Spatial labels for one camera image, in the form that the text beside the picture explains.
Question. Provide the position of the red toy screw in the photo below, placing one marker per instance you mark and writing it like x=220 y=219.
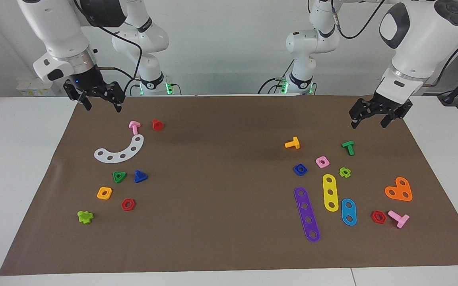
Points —
x=157 y=125

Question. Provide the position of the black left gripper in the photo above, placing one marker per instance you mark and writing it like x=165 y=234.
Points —
x=380 y=106

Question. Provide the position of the yellow three-hole strip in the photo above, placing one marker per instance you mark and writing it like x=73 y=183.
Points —
x=330 y=186

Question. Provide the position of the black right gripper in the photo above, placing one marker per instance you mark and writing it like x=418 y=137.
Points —
x=90 y=85

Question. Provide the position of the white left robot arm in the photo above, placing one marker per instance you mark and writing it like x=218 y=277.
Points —
x=424 y=39

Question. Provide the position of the brown table mat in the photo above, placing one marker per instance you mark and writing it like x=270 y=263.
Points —
x=213 y=222

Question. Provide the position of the orange toy screw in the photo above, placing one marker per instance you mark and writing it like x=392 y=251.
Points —
x=294 y=143

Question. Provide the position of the lime green cross nut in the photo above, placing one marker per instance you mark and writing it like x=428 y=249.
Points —
x=345 y=169

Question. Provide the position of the white curved five-hole plate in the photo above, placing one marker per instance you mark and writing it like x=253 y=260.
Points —
x=116 y=157

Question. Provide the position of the small pink toy screw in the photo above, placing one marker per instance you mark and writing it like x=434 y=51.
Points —
x=134 y=126

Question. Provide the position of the blue two-hole strip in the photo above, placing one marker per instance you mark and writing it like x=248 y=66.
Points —
x=348 y=212

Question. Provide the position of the large pink toy screw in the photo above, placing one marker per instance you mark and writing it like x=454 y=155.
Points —
x=400 y=220

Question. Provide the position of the purple four-hole strip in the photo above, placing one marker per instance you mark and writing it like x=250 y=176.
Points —
x=306 y=213

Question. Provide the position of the lime green cross screw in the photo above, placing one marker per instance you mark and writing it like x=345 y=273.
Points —
x=84 y=217

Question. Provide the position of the orange three-hole heart plate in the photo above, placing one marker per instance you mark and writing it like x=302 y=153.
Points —
x=399 y=190

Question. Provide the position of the red hexagon toy nut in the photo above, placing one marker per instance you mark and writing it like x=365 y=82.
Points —
x=373 y=217
x=123 y=205

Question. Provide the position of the orange square toy nut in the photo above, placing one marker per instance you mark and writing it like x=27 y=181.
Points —
x=109 y=190

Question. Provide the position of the blue square toy nut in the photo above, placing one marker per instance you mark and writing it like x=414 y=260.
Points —
x=295 y=170

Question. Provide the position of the green triangle toy nut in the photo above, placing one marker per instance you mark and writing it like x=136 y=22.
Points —
x=123 y=174

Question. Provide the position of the blue triangle toy screw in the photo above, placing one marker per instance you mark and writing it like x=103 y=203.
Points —
x=139 y=177

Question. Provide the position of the pink square toy nut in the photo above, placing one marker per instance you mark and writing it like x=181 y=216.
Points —
x=327 y=163

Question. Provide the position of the green toy screw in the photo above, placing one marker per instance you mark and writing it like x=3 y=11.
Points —
x=349 y=147

